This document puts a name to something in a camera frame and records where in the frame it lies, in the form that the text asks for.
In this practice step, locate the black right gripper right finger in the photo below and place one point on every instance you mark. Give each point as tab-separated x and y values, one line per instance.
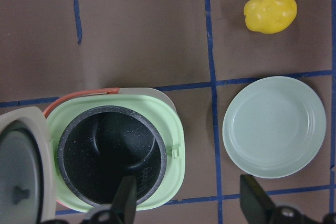
255	204

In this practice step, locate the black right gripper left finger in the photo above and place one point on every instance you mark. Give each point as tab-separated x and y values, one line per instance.
123	207

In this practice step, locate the white rice cooker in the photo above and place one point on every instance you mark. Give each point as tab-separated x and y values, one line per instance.
77	151

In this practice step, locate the green plate near potato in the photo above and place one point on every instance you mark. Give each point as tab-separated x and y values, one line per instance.
274	127

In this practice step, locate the yellow potato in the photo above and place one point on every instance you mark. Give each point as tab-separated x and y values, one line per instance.
269	16

